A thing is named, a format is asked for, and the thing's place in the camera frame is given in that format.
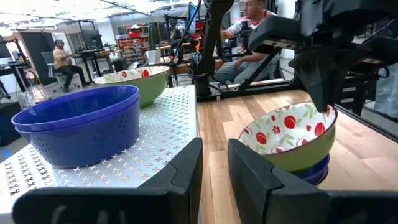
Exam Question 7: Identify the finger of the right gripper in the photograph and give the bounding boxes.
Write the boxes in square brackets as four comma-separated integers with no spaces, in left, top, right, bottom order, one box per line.
[326,49,371,108]
[289,46,330,112]

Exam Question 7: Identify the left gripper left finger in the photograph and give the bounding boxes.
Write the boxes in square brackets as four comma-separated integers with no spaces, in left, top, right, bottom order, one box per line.
[12,136,203,224]

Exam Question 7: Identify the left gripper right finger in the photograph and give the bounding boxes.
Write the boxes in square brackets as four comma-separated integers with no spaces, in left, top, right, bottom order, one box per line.
[228,138,398,224]

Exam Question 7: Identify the green floral-lined mini bowl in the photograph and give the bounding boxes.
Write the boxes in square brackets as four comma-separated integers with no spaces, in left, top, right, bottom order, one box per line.
[238,101,338,173]
[94,65,170,109]

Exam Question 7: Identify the black drawer unit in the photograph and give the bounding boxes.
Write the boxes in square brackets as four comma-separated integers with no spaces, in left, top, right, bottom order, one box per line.
[338,73,379,116]

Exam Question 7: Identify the clear plastic bag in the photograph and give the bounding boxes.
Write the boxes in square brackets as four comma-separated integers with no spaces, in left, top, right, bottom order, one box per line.
[374,63,398,119]

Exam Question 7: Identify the white perforated metal shelf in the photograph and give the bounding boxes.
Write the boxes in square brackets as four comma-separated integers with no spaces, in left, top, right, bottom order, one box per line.
[0,84,200,215]

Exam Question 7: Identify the person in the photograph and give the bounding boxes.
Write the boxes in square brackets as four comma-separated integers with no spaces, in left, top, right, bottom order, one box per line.
[213,0,282,85]
[52,39,91,93]

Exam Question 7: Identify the blue-lit computer monitor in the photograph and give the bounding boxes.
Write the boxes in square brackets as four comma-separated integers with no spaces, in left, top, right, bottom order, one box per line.
[187,1,198,34]

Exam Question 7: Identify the green cactus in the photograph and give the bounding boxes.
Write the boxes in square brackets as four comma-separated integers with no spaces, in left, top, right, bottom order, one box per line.
[148,24,157,50]

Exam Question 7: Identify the white plant pot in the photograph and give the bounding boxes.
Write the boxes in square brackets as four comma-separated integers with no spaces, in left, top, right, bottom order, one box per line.
[146,49,162,65]

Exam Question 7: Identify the red storage rack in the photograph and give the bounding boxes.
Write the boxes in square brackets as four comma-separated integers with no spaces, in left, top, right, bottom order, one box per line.
[115,30,149,65]

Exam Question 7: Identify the black office desk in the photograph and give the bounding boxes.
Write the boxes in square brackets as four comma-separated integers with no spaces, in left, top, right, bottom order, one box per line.
[73,48,114,83]

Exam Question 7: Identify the black computer monitor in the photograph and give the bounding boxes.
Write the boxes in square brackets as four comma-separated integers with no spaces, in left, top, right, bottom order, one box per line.
[81,29,103,50]

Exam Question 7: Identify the black floor cabinet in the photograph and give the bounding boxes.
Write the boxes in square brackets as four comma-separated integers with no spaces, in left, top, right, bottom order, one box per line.
[0,101,23,146]

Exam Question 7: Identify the grey office chair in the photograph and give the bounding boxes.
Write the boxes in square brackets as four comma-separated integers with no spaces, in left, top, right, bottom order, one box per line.
[41,50,68,93]

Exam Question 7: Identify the black partition panel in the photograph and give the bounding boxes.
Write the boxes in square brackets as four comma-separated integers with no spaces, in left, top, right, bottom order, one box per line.
[19,30,58,87]

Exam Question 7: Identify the black aluminium table frame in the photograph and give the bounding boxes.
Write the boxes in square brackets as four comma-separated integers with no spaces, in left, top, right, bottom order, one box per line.
[190,0,398,144]

